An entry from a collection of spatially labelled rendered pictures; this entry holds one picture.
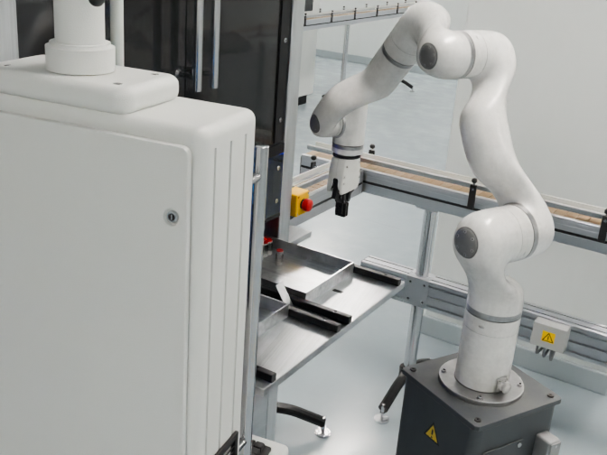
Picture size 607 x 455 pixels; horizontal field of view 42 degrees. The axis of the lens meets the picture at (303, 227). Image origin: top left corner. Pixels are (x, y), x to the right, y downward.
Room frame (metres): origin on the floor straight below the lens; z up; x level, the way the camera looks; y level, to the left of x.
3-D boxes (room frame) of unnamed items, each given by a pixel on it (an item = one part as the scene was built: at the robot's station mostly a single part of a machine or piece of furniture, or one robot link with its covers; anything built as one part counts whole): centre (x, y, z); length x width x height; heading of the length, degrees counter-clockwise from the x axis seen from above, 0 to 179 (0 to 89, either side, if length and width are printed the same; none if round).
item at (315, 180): (2.65, 0.01, 0.92); 0.69 x 0.16 x 0.16; 150
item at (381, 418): (2.85, -0.47, 0.07); 0.50 x 0.08 x 0.14; 150
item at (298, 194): (2.33, 0.04, 1.00); 0.08 x 0.07 x 0.07; 60
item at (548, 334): (2.52, -0.90, 0.50); 0.12 x 0.05 x 0.09; 60
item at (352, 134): (2.04, -0.10, 1.34); 0.09 x 0.08 x 0.13; 125
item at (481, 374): (1.57, -0.43, 0.95); 0.19 x 0.19 x 0.18
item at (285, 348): (1.87, 0.09, 0.87); 0.70 x 0.48 x 0.02; 150
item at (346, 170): (2.04, -0.10, 1.19); 0.10 x 0.08 x 0.11; 149
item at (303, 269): (2.05, 0.06, 0.90); 0.34 x 0.26 x 0.04; 60
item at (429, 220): (2.85, -0.47, 0.46); 0.09 x 0.09 x 0.77; 60
